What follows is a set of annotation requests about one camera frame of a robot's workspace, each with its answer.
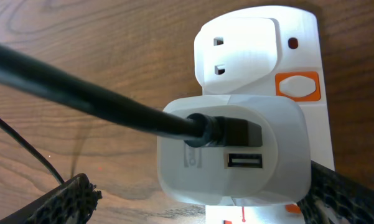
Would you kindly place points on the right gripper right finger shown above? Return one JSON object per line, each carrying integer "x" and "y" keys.
{"x": 333, "y": 198}

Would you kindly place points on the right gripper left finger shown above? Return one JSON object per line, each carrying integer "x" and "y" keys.
{"x": 73, "y": 202}

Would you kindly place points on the white charger adapter plug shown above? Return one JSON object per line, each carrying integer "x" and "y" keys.
{"x": 278, "y": 172}

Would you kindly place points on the white power strip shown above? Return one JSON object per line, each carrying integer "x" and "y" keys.
{"x": 266, "y": 51}

